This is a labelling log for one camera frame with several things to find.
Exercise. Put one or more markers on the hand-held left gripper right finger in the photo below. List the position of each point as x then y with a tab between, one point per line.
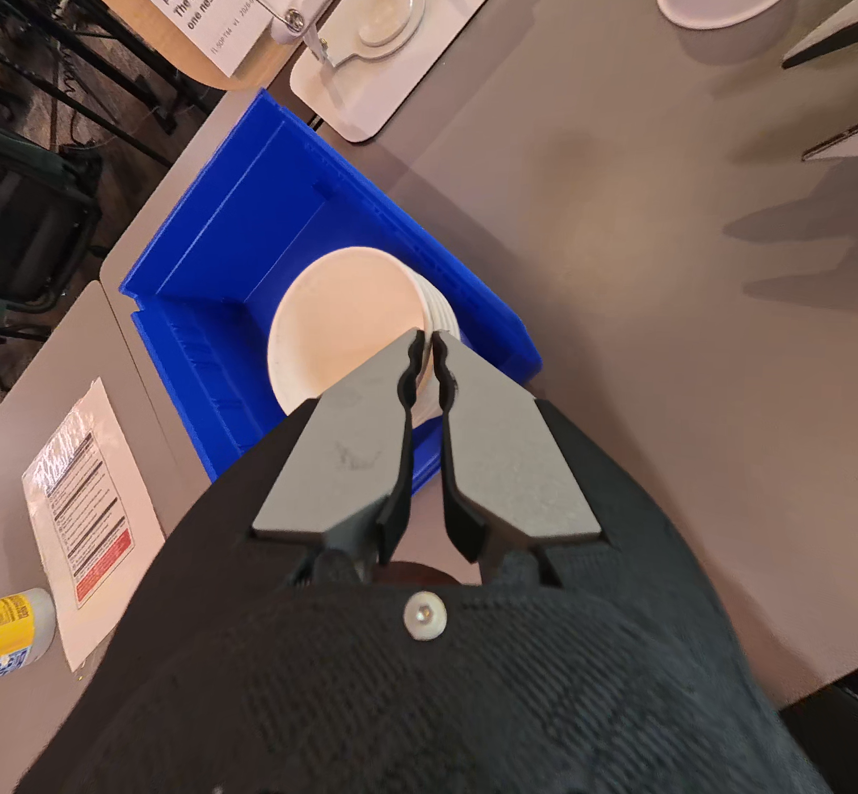
516	465

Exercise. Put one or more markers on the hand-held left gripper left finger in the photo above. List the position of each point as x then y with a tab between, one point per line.
342	459

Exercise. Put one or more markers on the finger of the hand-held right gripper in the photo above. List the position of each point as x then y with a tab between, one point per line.
838	145
831	36

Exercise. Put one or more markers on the blue plastic bin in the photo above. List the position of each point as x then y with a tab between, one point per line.
268	204

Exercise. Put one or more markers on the laminated printed sheet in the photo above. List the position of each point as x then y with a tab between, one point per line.
87	506

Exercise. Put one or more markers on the white wipes canister yellow label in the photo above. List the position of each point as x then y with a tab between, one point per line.
23	626

